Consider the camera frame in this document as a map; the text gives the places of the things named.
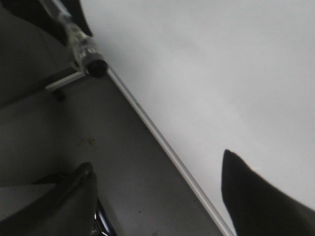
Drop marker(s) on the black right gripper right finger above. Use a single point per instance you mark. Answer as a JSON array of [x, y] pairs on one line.
[[256, 207]]

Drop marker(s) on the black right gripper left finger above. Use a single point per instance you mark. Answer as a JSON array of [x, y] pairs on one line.
[[50, 15]]

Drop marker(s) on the white whiteboard marker black cap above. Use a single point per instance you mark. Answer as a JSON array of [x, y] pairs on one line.
[[86, 56]]

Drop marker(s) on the white whiteboard with aluminium frame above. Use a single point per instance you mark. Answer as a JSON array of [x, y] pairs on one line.
[[216, 75]]

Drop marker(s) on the dark chrome-edged object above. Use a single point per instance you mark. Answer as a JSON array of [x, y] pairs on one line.
[[70, 208]]

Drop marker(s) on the grey whiteboard stand leg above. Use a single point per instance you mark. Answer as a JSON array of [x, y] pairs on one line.
[[62, 78]]

